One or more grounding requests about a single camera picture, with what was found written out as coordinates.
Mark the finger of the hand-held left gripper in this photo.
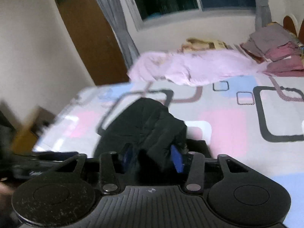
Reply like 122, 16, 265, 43
33, 150, 80, 162

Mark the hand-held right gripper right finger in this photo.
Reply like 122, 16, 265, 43
170, 145, 250, 193

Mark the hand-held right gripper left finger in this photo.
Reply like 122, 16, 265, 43
51, 144, 134, 194

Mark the black garment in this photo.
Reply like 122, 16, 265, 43
94, 98, 212, 186

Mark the brown wooden cabinet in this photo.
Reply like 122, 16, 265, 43
11, 106, 58, 153

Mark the printed bed sheet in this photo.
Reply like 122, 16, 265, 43
33, 75, 304, 228

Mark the printed pillow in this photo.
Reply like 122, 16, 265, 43
181, 37, 233, 52

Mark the wooden door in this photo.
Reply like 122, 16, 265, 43
52, 0, 131, 86

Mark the dark red cloth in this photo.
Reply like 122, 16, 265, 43
240, 42, 267, 64

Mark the grey curtain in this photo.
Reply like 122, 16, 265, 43
87, 0, 140, 70
245, 0, 273, 33

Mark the maroon folded garment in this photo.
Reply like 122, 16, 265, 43
265, 55, 304, 77

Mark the pink folded garment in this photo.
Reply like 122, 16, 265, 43
264, 42, 303, 62

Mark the grey folded garment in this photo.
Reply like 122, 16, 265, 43
240, 25, 296, 58

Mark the wooden headboard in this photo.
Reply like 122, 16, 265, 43
283, 15, 301, 37

